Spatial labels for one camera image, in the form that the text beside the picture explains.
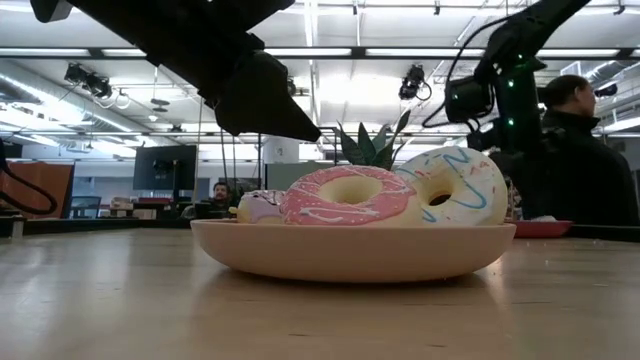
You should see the large lilac donut chocolate drizzle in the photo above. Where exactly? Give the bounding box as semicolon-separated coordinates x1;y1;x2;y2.
228;188;289;225

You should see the orange partition panel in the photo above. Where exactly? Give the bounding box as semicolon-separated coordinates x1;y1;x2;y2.
0;162;75;220

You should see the large pink donut white drizzle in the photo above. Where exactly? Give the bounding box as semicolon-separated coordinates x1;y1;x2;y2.
279;164;426;227

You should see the magenta plate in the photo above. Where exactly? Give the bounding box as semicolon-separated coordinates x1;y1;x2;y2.
504;219;575;240

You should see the pale pink plate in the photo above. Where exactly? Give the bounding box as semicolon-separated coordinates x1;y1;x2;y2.
189;218;518;284

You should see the green snake plant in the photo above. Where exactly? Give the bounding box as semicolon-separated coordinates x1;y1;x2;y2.
333;108;412;171

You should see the person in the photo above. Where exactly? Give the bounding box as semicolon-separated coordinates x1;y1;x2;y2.
519;73;640;227
180;180;241;220

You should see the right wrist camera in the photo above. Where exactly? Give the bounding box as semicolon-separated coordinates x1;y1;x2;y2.
443;74;497;125

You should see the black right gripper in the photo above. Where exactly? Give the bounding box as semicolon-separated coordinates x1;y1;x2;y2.
469;112;549;174

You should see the large white donut blue drizzle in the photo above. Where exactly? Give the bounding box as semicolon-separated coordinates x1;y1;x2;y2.
394;145;509;227

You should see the black monitor screen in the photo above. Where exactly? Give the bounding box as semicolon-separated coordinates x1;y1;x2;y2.
132;145;198;192

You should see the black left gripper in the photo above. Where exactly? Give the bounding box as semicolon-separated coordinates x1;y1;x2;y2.
124;0;322;143

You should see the black overhead camera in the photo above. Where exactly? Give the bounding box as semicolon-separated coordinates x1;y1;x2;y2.
398;63;433;102

